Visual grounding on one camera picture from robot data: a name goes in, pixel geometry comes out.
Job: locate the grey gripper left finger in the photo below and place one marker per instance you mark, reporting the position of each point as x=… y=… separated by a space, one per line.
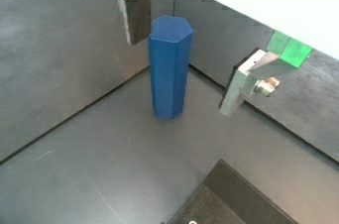
x=136 y=19

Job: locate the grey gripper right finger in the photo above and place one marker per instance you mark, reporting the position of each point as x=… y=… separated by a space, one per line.
x=253 y=75

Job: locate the blue hexagon prism block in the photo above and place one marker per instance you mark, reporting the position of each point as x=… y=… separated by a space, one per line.
x=169 y=44

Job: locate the black curved stand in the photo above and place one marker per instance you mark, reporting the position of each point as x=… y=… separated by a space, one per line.
x=225 y=199

